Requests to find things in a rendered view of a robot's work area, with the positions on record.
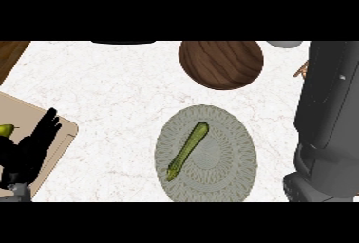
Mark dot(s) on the pale grey round object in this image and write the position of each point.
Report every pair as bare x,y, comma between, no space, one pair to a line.
284,43

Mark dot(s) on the yellow-green pear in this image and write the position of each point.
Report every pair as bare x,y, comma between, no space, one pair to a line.
4,130

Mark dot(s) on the black appliance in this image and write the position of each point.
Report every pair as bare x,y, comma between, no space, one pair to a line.
123,42

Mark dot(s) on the beige cutting board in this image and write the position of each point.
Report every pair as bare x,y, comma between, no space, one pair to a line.
18,110

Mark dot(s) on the green asparagus spear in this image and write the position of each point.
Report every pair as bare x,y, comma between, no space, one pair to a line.
188,151

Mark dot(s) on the brown wooden oval bowl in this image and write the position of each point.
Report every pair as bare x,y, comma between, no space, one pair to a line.
220,65

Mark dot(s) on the grey oval woven placemat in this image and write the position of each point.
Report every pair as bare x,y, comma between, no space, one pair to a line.
224,164

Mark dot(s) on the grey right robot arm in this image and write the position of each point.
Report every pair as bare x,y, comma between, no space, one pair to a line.
329,126

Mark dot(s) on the brown wooden board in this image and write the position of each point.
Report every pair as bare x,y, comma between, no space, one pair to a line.
10,55

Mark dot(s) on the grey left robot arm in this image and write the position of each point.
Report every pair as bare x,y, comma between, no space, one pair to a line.
19,192

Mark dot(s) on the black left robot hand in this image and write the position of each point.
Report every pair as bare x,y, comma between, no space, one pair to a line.
28,158

